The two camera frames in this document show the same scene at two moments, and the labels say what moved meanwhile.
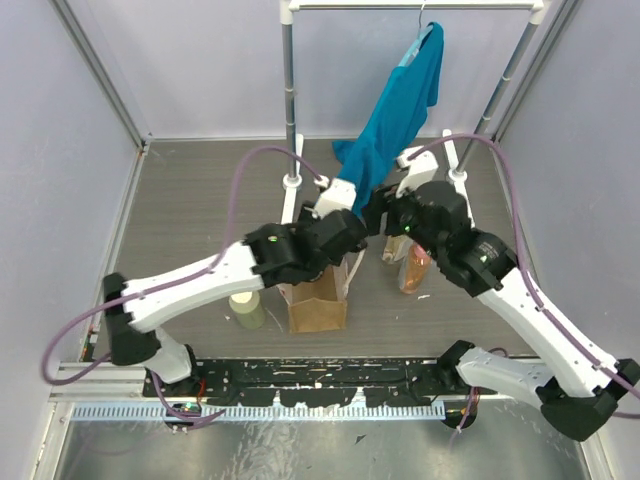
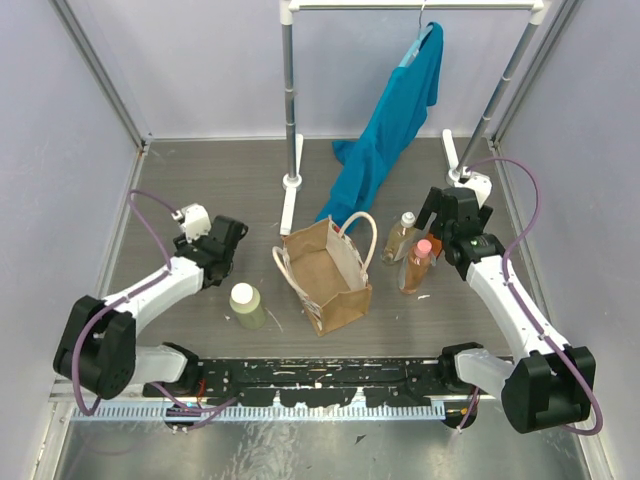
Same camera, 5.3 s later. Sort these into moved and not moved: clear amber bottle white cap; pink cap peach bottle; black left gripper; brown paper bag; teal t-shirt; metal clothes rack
Moved: black left gripper; brown paper bag
Not moved: clear amber bottle white cap; metal clothes rack; teal t-shirt; pink cap peach bottle
